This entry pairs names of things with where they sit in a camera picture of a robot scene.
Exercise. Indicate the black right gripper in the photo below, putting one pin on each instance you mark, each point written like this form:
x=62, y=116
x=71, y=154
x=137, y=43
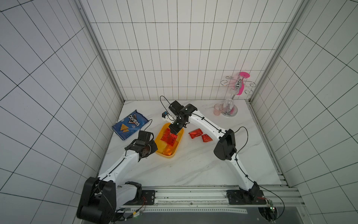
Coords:
x=176, y=127

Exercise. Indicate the blue Doritos chip bag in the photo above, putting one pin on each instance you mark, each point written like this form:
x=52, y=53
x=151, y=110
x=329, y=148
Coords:
x=129, y=125

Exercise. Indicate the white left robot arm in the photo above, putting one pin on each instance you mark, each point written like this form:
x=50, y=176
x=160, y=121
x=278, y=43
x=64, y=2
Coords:
x=103, y=198

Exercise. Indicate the chrome glass holder stand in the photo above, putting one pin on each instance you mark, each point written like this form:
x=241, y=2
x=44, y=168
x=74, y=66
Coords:
x=232, y=82

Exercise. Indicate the red tea bag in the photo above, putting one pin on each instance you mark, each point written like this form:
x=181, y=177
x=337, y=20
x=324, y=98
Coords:
x=196, y=133
x=168, y=137
x=206, y=138

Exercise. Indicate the orange tea bag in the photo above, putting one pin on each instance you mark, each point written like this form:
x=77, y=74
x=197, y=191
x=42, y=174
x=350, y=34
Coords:
x=169, y=151

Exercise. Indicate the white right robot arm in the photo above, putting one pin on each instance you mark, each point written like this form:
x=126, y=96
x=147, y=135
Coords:
x=225, y=148

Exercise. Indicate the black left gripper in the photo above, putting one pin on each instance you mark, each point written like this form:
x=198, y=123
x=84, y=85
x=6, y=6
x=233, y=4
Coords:
x=152, y=143

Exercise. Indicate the yellow plastic storage box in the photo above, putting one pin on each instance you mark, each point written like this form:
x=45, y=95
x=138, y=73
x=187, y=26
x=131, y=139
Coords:
x=162, y=145

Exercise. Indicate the pink hanging wine glass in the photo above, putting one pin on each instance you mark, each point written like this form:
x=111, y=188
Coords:
x=240, y=83

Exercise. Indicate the clear hanging wine glass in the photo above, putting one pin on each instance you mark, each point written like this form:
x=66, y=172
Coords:
x=229, y=103

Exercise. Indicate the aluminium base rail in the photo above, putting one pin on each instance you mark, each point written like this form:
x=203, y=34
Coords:
x=214, y=199

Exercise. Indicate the pink plastic cup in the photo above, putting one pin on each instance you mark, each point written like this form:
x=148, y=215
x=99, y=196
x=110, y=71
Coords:
x=218, y=109

